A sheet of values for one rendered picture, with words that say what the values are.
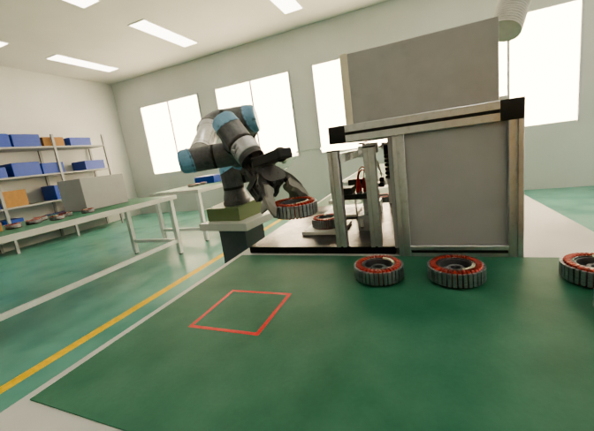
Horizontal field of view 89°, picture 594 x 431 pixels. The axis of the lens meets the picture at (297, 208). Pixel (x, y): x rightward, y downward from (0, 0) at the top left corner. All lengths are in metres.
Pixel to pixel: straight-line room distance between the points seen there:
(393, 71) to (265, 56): 5.75
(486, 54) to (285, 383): 0.85
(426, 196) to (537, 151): 5.22
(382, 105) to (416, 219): 0.34
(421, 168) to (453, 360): 0.47
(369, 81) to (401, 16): 5.15
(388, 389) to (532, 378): 0.18
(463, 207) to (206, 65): 6.82
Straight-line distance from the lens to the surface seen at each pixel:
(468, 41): 0.96
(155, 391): 0.55
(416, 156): 0.83
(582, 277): 0.76
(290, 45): 6.44
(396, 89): 0.94
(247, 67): 6.76
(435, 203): 0.84
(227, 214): 1.65
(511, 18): 2.19
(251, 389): 0.49
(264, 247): 1.01
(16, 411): 0.66
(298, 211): 0.70
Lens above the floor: 1.06
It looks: 10 degrees down
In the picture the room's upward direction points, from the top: 8 degrees counter-clockwise
